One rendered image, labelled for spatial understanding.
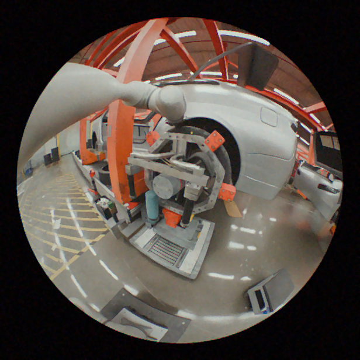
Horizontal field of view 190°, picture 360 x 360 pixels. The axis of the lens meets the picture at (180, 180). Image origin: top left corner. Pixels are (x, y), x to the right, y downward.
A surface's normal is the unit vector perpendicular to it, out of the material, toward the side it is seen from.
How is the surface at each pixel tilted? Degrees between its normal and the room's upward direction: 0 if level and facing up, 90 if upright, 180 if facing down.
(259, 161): 90
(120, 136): 90
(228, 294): 0
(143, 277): 0
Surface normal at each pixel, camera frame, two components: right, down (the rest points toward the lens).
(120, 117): 0.89, 0.29
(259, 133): -0.44, 0.33
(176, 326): 0.12, -0.90
